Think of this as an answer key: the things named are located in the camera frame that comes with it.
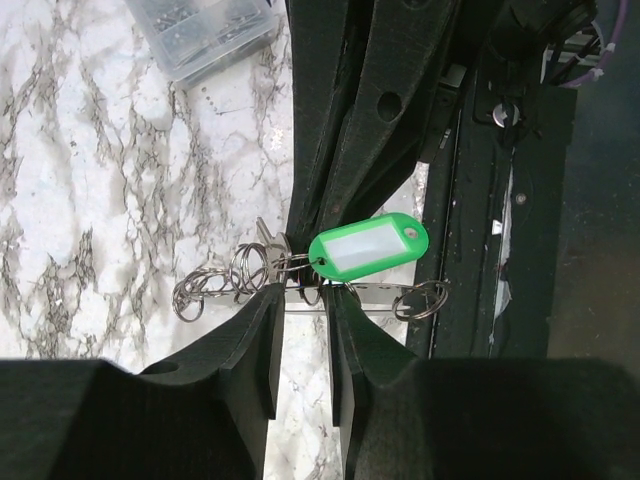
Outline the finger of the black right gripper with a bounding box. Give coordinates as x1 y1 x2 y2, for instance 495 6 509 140
286 1 375 250
310 1 475 235

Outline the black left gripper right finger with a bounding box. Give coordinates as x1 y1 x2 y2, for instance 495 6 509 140
324 287 639 479

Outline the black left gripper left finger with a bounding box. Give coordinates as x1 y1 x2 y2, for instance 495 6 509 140
1 285 284 479

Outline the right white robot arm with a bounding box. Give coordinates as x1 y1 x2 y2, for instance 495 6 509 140
286 1 597 253

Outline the clear plastic box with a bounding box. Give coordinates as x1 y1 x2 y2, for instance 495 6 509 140
126 0 278 88

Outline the black mounting rail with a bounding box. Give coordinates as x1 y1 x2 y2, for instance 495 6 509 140
406 87 577 358

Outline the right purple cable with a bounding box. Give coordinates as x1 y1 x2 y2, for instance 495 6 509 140
559 0 632 89

